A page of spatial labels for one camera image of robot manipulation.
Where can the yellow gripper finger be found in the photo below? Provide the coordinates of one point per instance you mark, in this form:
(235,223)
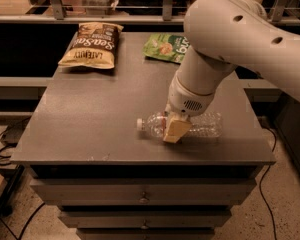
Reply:
(176,127)

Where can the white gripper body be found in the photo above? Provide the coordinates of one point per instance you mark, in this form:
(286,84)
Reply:
(185,99)

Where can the clear plastic water bottle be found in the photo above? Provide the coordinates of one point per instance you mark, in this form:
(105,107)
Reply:
(207,125)

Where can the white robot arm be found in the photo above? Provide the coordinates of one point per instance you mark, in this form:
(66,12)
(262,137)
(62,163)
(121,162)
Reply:
(222,35)

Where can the green snack bag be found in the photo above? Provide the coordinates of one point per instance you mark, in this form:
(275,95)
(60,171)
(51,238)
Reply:
(166,47)

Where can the grey drawer cabinet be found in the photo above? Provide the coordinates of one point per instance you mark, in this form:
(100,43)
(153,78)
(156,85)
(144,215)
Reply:
(112,182)

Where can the brown sea salt chips bag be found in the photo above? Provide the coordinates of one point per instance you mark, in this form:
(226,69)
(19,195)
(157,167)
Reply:
(94,46)

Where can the black bag on shelf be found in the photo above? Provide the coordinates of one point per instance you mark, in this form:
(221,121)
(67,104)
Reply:
(149,7)

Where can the metal shelf rail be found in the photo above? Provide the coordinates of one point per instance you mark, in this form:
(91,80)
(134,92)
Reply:
(279,12)

